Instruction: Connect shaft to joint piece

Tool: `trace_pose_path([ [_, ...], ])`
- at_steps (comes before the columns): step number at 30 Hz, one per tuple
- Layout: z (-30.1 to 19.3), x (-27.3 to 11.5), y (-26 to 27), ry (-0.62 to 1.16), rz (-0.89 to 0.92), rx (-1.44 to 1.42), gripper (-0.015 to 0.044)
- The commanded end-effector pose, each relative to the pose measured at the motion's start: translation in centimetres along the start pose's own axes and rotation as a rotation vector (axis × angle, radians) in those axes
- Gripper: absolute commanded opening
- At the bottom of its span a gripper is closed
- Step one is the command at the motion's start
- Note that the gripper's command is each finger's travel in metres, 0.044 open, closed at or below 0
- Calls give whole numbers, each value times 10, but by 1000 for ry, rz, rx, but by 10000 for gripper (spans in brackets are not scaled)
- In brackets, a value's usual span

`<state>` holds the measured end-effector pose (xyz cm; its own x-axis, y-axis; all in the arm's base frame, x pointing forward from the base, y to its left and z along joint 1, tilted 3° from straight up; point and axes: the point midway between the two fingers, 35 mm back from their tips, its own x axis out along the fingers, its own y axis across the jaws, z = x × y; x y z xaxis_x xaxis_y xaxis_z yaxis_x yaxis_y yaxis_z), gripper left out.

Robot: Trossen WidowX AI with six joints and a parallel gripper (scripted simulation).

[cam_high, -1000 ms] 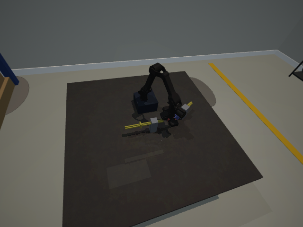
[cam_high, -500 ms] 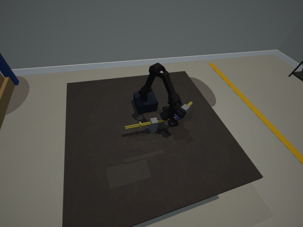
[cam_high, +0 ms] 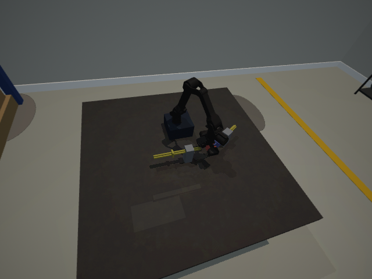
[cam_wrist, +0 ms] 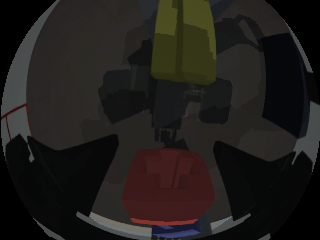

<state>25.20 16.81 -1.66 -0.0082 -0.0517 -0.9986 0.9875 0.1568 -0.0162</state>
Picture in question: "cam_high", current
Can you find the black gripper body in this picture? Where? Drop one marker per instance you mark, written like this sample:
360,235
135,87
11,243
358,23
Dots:
212,150

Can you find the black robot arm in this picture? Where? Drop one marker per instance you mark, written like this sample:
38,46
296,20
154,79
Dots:
213,120

